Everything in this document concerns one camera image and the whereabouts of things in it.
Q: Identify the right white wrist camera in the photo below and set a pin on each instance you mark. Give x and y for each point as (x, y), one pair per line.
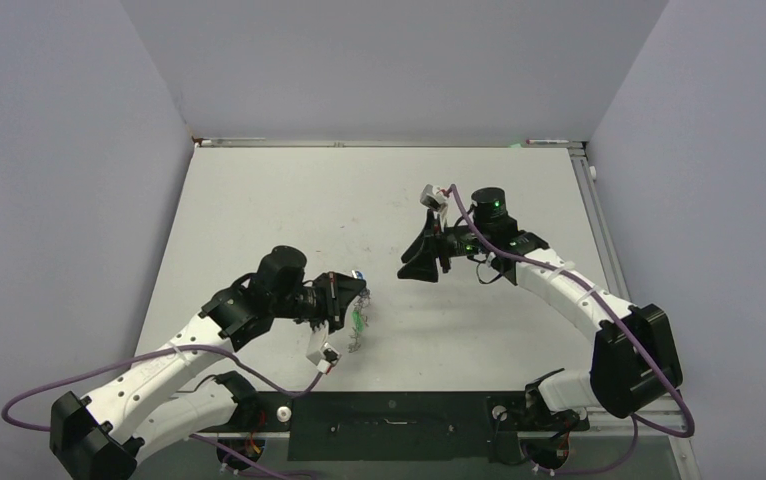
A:
(434, 197)

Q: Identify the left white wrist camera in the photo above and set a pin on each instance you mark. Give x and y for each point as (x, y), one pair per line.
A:
(319, 350)

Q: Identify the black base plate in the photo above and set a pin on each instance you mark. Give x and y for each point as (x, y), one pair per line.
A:
(400, 426)

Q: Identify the green key tag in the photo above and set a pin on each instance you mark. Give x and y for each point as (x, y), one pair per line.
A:
(359, 321)

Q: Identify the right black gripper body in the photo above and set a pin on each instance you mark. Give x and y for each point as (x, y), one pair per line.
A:
(457, 241)

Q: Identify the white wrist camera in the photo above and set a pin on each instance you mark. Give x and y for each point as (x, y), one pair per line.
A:
(319, 350)
(434, 197)

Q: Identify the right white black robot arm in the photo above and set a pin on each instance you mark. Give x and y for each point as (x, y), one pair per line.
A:
(634, 357)

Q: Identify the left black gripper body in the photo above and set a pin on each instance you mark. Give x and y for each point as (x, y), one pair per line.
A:
(319, 302)

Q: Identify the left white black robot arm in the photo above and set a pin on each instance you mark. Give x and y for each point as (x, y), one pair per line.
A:
(107, 432)

